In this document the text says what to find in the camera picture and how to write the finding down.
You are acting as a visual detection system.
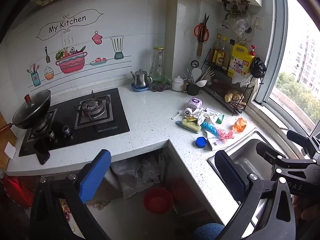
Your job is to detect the dark cap sauce bottle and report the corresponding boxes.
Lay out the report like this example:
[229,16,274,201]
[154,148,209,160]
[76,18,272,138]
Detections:
[222,39,235,72]

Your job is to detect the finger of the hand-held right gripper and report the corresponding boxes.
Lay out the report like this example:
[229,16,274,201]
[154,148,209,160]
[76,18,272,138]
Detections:
[256,141,288,167]
[286,129,313,145]

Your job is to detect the black wire rack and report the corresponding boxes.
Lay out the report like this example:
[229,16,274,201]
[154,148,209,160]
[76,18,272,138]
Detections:
[201,49,263,117]

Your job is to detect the red plastic basin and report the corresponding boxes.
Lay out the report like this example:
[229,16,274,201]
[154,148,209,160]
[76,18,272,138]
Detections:
[143,187,174,215]

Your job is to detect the kitchen wall decal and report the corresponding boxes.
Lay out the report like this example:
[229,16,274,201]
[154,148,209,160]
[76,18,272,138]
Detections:
[26,9,133,88]

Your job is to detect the blue fabric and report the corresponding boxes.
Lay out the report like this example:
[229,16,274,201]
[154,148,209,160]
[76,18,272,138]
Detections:
[192,223,225,240]

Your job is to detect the person's right hand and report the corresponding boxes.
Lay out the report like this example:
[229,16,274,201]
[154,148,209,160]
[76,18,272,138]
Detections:
[292,194,320,221]

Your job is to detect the white wipe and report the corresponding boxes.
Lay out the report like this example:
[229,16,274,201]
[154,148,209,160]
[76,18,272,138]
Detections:
[197,110,218,125]

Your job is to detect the white lidded pot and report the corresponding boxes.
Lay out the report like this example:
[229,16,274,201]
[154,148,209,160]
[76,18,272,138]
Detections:
[171,76,187,92]

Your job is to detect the orange handled scissors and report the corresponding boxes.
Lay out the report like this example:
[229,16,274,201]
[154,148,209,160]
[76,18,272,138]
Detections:
[194,12,211,43]

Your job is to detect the blue saucer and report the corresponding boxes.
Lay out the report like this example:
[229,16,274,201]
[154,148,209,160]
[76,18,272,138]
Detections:
[131,83,150,92]

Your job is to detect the white plastic bag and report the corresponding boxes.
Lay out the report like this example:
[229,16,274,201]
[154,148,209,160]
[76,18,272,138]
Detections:
[240,75,258,88]

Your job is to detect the white paper envelope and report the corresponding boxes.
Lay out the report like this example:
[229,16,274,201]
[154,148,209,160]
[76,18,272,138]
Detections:
[206,136,232,152]

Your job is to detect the crumpled clear plastic bags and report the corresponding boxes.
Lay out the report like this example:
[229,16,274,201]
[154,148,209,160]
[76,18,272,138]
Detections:
[111,155,165,200]

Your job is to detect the red bag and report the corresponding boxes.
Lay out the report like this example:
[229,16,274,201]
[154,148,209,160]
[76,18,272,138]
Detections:
[0,175,35,208]

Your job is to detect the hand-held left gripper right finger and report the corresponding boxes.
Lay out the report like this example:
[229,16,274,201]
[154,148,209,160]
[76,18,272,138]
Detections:
[214,149,297,240]

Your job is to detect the steel teapot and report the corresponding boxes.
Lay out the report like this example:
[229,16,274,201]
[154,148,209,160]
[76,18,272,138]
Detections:
[130,69,153,88]

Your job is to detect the water heater pipes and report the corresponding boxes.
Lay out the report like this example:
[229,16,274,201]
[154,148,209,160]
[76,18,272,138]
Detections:
[221,0,250,20]

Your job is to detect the black lidded wok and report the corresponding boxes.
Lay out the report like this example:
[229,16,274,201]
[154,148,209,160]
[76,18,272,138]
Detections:
[0,89,52,132]

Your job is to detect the orange jelly cup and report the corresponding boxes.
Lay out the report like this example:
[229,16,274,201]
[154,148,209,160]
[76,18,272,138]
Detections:
[232,117,247,133]

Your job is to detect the white square card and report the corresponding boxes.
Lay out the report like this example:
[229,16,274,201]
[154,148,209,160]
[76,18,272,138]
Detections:
[4,142,17,160]

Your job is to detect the steel wool scrubber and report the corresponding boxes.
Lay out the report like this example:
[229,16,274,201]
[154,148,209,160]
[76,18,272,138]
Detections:
[149,82,172,93]

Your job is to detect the bundle of chopsticks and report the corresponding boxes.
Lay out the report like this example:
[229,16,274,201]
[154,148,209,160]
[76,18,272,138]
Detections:
[199,66,215,80]

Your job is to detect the black glass gas stove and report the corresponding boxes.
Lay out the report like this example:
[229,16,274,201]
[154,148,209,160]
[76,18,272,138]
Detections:
[18,87,130,157]

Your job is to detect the glass carafe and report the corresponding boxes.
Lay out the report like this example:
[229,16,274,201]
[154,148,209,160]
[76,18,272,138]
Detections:
[150,46,167,83]

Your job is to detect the white green medicine box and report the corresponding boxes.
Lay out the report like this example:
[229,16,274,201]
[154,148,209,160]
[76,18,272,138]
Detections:
[204,107,225,125]

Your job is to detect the black plastic bag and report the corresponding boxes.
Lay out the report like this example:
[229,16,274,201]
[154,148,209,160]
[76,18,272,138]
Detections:
[251,57,267,78]

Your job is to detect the dark mug with gold handle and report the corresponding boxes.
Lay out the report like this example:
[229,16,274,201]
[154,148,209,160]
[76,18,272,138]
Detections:
[182,79,200,96]

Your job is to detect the clear plastic bag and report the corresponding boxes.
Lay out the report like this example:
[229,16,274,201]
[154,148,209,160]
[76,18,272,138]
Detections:
[229,17,250,37]

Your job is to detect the purple label plastic bottle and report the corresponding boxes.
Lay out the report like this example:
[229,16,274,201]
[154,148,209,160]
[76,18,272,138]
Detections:
[184,97,203,115]

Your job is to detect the white wall socket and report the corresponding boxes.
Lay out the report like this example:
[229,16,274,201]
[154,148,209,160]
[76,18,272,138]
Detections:
[252,15,265,29]

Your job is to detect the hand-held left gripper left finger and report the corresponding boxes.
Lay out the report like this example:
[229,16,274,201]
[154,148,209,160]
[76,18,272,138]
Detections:
[29,149,112,240]

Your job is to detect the black phone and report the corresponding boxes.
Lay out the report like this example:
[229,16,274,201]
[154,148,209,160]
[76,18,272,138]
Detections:
[34,140,51,165]

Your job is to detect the apartment building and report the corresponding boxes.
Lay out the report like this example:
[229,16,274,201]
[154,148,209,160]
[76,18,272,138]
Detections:
[285,25,320,93]

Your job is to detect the yellow detergent jug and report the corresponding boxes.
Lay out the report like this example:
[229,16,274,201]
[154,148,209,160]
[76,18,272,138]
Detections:
[228,44,255,79]

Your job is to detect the white plastic spoon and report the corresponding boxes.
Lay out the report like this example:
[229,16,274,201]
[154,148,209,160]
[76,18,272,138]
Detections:
[171,110,187,120]

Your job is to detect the steel sink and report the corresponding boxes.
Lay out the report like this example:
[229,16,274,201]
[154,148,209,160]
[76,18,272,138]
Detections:
[207,127,308,230]

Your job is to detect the window frame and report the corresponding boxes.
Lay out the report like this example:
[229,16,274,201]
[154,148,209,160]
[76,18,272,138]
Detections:
[255,0,320,140]

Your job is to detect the yellow cap oil bottle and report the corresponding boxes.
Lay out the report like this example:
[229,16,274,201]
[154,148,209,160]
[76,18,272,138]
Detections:
[216,37,229,68]

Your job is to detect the green trees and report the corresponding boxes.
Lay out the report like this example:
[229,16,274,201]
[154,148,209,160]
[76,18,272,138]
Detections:
[275,71,320,125]

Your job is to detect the blue pink wrapper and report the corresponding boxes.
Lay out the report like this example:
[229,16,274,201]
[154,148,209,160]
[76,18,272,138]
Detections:
[201,121,235,140]

